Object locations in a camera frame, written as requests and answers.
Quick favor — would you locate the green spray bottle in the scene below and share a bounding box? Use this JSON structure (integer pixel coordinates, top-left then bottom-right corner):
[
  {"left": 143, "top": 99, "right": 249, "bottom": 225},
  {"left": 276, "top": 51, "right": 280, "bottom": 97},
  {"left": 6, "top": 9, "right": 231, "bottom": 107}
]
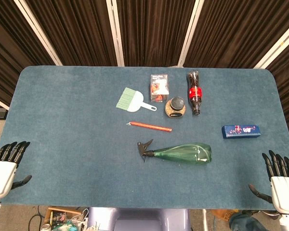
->
[{"left": 137, "top": 139, "right": 212, "bottom": 166}]

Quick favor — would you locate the red candle stick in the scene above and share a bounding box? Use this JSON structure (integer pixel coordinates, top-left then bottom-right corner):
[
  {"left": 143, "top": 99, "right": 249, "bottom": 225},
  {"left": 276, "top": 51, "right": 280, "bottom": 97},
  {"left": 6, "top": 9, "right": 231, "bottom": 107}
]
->
[{"left": 126, "top": 121, "right": 173, "bottom": 133}]

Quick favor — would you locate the white partition frame post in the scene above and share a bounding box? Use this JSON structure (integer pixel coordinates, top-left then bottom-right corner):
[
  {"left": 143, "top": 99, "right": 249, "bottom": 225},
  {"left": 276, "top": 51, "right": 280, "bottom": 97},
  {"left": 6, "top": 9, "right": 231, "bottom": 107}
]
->
[
  {"left": 105, "top": 0, "right": 125, "bottom": 67},
  {"left": 252, "top": 17, "right": 289, "bottom": 70},
  {"left": 13, "top": 0, "right": 63, "bottom": 66},
  {"left": 177, "top": 0, "right": 205, "bottom": 68}
]

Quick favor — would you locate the blue table cloth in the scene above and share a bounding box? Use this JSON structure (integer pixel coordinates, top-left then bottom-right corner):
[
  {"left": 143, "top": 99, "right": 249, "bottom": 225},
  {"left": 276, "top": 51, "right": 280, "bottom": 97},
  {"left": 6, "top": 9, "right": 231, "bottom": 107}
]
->
[{"left": 0, "top": 65, "right": 289, "bottom": 211}]

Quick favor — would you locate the green bristle white brush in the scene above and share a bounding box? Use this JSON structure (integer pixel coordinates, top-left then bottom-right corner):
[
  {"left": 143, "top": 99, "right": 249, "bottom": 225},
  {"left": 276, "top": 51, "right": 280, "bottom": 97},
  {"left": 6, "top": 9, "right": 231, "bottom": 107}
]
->
[{"left": 116, "top": 87, "right": 158, "bottom": 113}]

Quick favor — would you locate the clear box with red figure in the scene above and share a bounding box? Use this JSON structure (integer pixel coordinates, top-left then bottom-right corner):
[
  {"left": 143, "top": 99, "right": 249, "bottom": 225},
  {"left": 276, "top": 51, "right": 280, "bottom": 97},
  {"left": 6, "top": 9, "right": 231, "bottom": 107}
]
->
[{"left": 150, "top": 74, "right": 170, "bottom": 103}]

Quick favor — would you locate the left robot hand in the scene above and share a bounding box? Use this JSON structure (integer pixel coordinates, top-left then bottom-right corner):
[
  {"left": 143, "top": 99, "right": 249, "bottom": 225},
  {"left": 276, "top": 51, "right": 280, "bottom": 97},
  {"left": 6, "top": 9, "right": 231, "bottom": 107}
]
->
[{"left": 0, "top": 141, "right": 33, "bottom": 199}]

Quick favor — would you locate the cola bottle with red label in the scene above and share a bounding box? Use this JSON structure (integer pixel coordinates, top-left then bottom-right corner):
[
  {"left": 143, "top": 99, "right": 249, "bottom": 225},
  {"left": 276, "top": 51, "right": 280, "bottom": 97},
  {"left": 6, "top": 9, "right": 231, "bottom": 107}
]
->
[{"left": 187, "top": 69, "right": 204, "bottom": 116}]

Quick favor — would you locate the purple robot base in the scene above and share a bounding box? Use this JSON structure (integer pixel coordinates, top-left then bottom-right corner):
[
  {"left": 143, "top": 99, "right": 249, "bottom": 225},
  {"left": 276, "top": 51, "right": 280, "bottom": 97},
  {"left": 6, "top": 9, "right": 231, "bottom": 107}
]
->
[{"left": 87, "top": 206, "right": 192, "bottom": 231}]

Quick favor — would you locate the dark brown curtain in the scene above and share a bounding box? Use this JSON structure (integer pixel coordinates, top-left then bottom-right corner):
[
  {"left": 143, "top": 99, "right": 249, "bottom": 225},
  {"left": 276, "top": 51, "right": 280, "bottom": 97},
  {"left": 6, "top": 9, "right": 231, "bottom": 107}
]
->
[{"left": 0, "top": 0, "right": 289, "bottom": 158}]

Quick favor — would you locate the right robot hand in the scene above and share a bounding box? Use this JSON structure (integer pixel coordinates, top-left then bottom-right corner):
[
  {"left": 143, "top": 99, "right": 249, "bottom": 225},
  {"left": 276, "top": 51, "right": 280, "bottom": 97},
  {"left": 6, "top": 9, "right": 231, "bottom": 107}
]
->
[{"left": 248, "top": 150, "right": 289, "bottom": 215}]

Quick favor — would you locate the blue rectangular printed box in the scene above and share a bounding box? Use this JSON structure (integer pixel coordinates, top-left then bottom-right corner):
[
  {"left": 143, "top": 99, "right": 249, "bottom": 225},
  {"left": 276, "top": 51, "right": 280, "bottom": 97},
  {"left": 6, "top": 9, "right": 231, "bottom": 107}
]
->
[{"left": 222, "top": 124, "right": 261, "bottom": 140}]

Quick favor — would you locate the round jar with black lid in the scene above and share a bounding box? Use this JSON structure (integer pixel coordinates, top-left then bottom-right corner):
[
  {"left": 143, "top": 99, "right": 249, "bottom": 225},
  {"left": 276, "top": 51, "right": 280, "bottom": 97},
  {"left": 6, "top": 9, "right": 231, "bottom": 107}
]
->
[{"left": 164, "top": 96, "right": 186, "bottom": 119}]

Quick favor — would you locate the wooden box with clutter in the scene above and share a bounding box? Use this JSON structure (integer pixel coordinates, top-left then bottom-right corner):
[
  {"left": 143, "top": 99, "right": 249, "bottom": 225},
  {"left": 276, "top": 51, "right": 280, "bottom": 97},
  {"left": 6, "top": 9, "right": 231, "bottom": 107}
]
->
[{"left": 43, "top": 206, "right": 83, "bottom": 231}]

